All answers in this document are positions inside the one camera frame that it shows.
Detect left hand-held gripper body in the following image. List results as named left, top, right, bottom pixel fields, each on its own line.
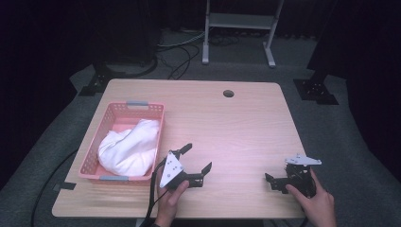
left=159, top=150, right=205, bottom=191

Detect pink plastic basket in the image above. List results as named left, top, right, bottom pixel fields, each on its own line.
left=78, top=100, right=166, bottom=185

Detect white metal stand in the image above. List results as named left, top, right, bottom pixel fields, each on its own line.
left=201, top=0, right=285, bottom=69

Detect person's left hand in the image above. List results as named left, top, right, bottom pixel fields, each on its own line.
left=154, top=180, right=191, bottom=227

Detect person's right hand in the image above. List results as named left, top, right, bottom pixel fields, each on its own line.
left=285, top=168, right=338, bottom=227

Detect thin black floor cables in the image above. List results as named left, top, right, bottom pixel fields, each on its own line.
left=157, top=44, right=201, bottom=80

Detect grey floor cable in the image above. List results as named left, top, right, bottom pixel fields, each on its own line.
left=157, top=30, right=206, bottom=49

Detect long black floor cable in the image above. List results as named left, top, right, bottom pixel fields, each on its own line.
left=30, top=148, right=79, bottom=227

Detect white cloth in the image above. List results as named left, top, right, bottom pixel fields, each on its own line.
left=97, top=118, right=161, bottom=178

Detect black stand base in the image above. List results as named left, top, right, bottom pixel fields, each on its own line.
left=78, top=61, right=127, bottom=97
left=292, top=67, right=340, bottom=106

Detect black tape strip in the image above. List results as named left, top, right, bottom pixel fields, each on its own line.
left=52, top=182, right=78, bottom=192

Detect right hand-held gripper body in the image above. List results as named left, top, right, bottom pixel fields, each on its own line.
left=284, top=153, right=323, bottom=200

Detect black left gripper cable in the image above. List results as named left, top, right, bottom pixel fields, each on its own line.
left=143, top=159, right=169, bottom=227

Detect thick black floor cable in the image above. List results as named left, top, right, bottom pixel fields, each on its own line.
left=121, top=55, right=159, bottom=79

